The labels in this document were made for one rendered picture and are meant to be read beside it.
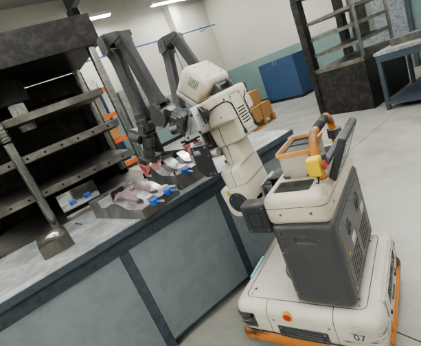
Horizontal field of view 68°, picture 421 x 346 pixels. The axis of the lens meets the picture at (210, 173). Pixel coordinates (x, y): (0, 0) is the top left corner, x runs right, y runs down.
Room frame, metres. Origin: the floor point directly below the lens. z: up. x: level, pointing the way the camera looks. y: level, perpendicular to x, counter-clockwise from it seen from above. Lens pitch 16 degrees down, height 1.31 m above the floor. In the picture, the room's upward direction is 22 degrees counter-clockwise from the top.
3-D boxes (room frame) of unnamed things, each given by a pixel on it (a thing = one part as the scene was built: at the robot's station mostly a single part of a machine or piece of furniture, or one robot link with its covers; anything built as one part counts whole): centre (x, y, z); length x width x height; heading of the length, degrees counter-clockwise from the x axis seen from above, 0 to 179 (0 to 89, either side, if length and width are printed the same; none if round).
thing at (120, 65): (1.45, 0.18, 1.40); 0.11 x 0.06 x 0.43; 141
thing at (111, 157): (2.49, 1.15, 1.02); 1.10 x 0.74 x 0.05; 118
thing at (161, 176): (1.95, 0.19, 0.87); 0.50 x 0.26 x 0.14; 28
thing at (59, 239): (1.56, 0.89, 0.84); 0.20 x 0.15 x 0.07; 28
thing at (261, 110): (6.89, -1.11, 0.37); 1.20 x 0.82 x 0.74; 40
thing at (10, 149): (2.07, 1.12, 1.10); 0.05 x 0.05 x 1.30
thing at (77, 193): (2.40, 1.05, 0.87); 0.50 x 0.27 x 0.17; 28
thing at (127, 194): (1.71, 0.46, 0.90); 0.26 x 0.18 x 0.08; 45
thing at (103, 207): (1.71, 0.46, 0.86); 0.50 x 0.26 x 0.11; 45
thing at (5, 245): (2.45, 1.13, 0.76); 1.30 x 0.84 x 0.06; 118
